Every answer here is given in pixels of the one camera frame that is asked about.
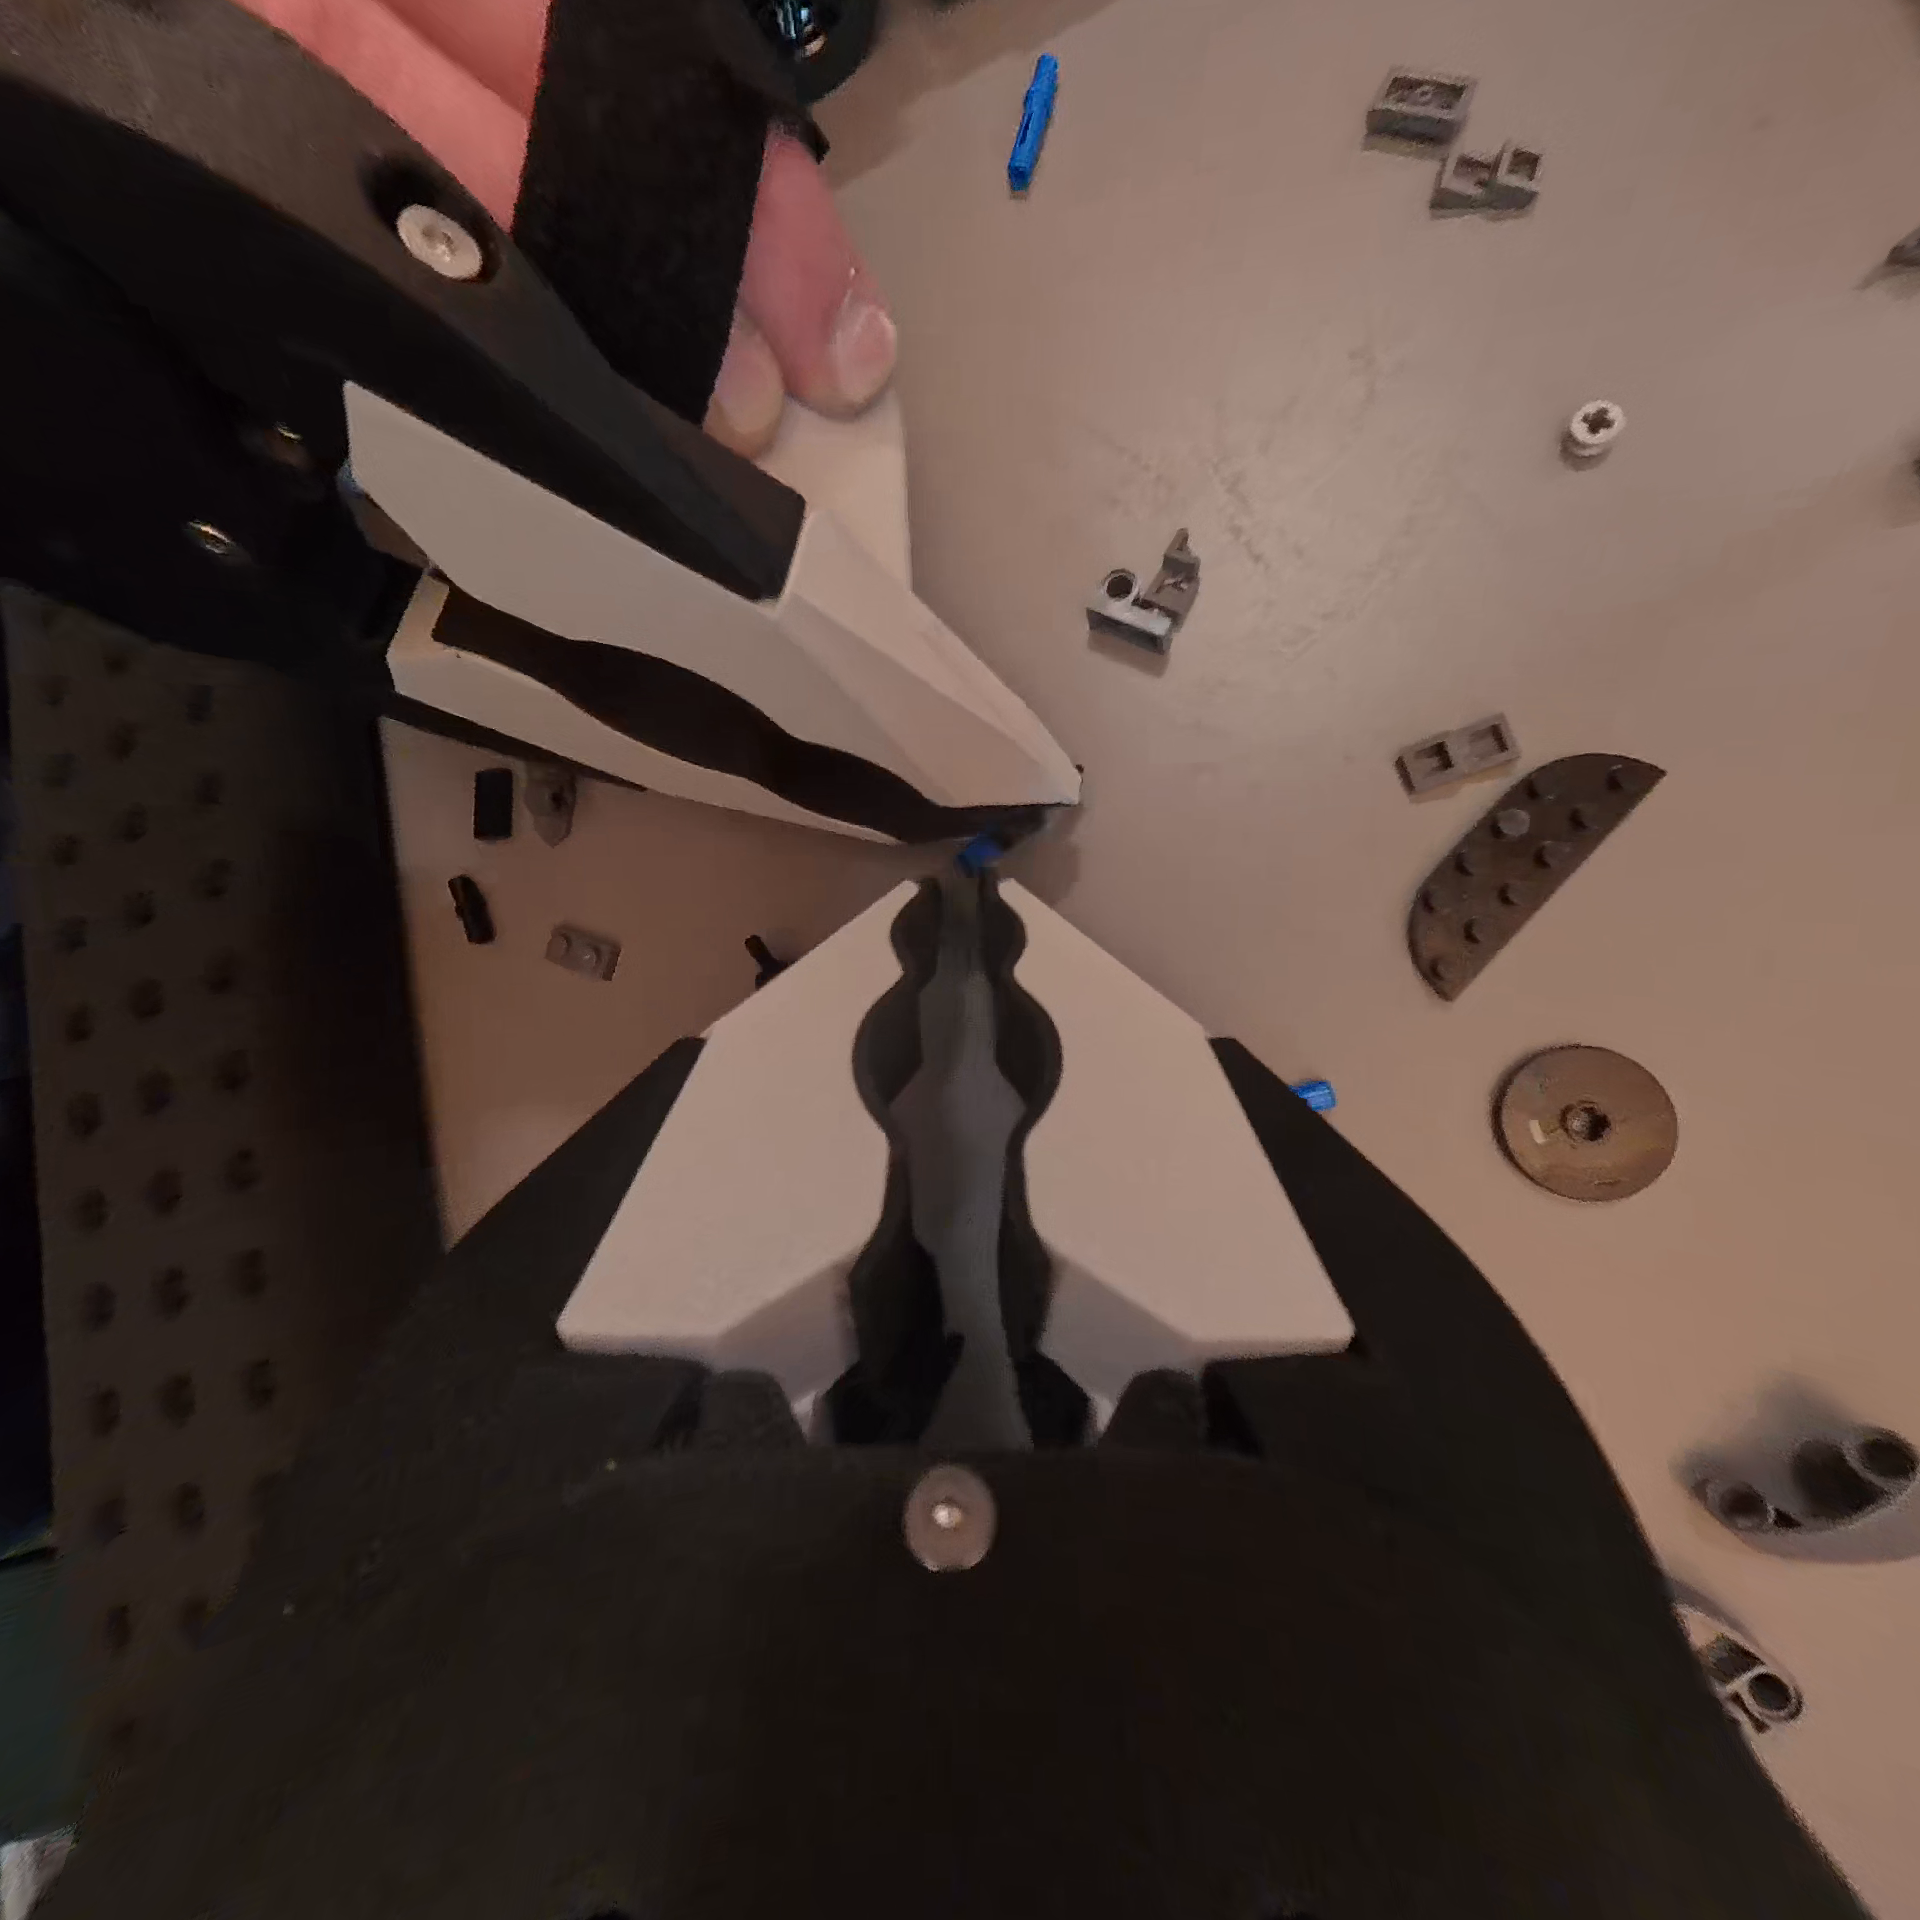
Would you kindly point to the round dark lego dish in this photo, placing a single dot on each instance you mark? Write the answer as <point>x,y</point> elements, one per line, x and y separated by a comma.
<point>1588,1123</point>

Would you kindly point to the thick black lego pin connector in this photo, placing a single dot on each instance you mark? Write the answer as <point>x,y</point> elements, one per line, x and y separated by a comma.
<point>469,907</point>

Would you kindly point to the grey lego bracket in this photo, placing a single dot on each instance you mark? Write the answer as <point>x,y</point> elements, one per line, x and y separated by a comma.
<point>1484,181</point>
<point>1417,107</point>

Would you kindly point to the light grey lego axle connector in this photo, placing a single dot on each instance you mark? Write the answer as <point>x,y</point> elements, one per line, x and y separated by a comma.
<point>551,797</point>

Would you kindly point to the person's left hand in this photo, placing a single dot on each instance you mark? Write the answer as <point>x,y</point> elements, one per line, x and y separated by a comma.
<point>825,330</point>

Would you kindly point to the grey lego clip piece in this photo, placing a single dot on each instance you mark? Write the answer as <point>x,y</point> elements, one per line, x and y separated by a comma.
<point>1897,254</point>

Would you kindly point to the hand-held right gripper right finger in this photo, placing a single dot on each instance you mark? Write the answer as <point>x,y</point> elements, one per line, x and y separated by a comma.
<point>1184,1200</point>

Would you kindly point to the grey two-hole lego plate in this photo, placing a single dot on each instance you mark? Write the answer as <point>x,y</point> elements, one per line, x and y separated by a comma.
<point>1455,755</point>

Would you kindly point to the dark half-round lego plate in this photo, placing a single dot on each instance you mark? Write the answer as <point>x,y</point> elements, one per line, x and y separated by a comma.
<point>1529,870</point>

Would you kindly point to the grey lego piece with hole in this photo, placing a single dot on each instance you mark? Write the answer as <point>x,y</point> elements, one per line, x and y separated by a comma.
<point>1148,600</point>

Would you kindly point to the grey two-stud lego plate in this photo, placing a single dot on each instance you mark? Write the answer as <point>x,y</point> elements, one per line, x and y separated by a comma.
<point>582,954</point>

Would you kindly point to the black dotted chair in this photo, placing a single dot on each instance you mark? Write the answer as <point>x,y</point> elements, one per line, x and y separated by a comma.
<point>181,1049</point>

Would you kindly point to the white round lego stud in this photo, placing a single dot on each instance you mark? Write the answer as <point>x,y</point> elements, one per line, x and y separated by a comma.
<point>1595,427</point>

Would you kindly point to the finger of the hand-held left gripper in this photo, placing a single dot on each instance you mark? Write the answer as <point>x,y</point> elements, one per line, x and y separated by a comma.
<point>902,662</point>
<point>600,720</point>

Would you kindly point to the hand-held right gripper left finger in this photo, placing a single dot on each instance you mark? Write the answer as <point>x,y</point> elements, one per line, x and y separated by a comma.
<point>734,1200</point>

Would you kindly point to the black lego tile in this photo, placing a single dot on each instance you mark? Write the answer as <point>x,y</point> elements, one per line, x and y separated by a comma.
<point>492,802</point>

